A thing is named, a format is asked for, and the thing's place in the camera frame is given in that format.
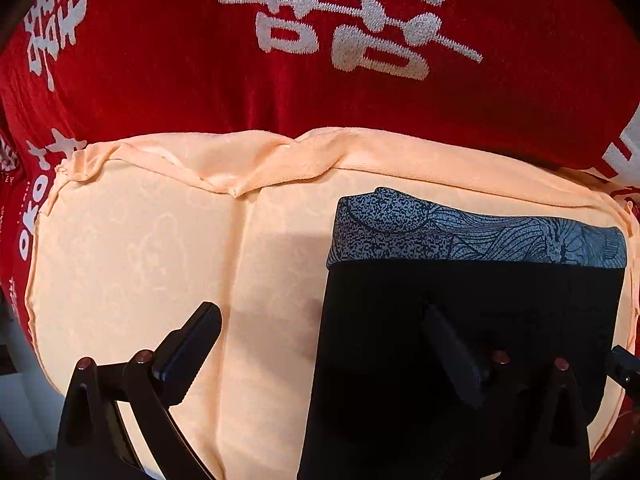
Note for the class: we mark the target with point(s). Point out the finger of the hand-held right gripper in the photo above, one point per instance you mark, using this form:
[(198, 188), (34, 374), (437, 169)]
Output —
[(624, 367)]

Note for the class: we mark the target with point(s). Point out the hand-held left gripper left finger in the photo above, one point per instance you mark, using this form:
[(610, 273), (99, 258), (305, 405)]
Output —
[(187, 347)]

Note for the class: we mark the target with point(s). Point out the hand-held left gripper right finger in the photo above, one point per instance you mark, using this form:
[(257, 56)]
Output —
[(457, 360)]

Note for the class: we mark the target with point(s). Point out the dark pants with patterned waistband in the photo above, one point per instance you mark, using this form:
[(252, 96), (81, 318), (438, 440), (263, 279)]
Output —
[(390, 360)]

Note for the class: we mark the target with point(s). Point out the peach cushion mat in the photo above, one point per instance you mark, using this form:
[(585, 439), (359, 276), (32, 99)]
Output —
[(165, 240)]

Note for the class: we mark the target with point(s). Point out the red printed blanket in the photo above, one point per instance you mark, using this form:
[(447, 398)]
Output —
[(200, 70)]

